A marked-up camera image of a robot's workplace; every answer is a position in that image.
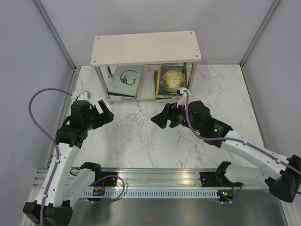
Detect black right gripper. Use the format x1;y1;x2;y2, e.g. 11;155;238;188
151;99;202;132

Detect blue ocean Jules Verne book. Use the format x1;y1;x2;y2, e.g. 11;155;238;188
108;97;136;101

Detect light blue cat cover book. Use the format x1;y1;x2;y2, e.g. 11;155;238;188
108;93;137;99

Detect yellow paperback book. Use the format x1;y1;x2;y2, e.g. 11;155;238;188
155;65;165;99

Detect pale green thin book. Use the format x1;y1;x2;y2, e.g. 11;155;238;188
108;65;144;97

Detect dark green hardcover book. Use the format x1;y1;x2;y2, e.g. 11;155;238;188
162;65;187;96

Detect black Moon and Sixpence book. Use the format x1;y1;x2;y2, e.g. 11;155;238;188
153;69;160;100

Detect purple galaxy cover book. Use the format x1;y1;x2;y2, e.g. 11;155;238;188
155;95;182;101

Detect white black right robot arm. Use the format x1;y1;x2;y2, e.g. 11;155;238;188
151;101;301;203

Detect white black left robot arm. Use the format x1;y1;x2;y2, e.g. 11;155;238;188
23;100;114;226

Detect white two-tier wooden shelf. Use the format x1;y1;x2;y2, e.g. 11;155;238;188
90;31;201;104

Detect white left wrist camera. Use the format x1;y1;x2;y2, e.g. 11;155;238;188
71;90;91;102

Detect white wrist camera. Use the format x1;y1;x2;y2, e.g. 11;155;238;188
71;90;91;102
176;87;191;98

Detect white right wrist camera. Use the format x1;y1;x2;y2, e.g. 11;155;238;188
176;87;191;98

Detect aluminium mounting rail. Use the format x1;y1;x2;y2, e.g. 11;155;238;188
32;167;271;189

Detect white slotted cable duct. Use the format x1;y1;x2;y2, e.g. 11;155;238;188
81;188;220;199

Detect aluminium frame post left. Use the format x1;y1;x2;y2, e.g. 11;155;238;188
32;0;76;72

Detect aluminium frame post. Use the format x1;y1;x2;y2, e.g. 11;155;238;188
239;0;282;68
32;0;76;72

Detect aluminium frame post right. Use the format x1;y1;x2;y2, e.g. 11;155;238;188
239;0;282;68

